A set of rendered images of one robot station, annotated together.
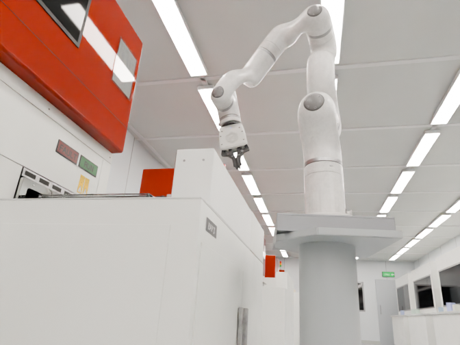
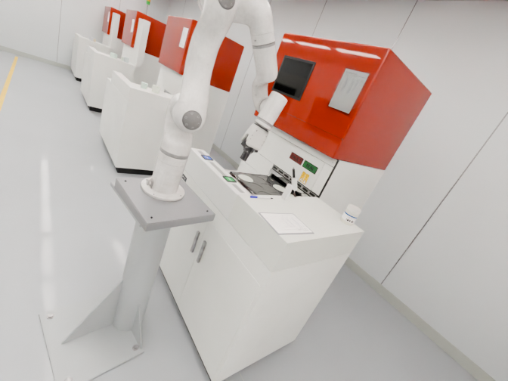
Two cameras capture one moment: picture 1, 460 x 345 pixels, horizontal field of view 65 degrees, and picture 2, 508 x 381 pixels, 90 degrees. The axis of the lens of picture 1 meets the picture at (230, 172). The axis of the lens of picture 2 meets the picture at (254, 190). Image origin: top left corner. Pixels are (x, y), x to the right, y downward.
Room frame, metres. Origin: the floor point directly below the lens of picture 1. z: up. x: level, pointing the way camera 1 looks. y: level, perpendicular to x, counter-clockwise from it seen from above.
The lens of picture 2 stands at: (1.91, -0.97, 1.41)
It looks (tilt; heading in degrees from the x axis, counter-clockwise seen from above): 21 degrees down; 121
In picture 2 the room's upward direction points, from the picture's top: 23 degrees clockwise
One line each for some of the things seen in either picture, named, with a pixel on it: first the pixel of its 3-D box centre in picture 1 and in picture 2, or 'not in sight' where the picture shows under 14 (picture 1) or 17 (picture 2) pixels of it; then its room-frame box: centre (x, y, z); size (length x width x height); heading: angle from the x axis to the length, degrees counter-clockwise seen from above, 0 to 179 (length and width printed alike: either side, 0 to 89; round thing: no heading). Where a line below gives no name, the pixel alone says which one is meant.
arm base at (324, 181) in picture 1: (324, 196); (168, 171); (1.07, -0.30, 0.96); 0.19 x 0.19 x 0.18
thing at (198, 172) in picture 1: (220, 209); (213, 180); (1.06, 0.02, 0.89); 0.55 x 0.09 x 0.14; 166
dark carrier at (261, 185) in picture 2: not in sight; (267, 187); (1.20, 0.36, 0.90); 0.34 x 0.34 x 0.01; 76
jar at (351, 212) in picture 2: not in sight; (350, 215); (1.70, 0.40, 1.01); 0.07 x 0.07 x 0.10
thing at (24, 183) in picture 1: (64, 211); (288, 188); (1.24, 0.57, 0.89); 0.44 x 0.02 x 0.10; 166
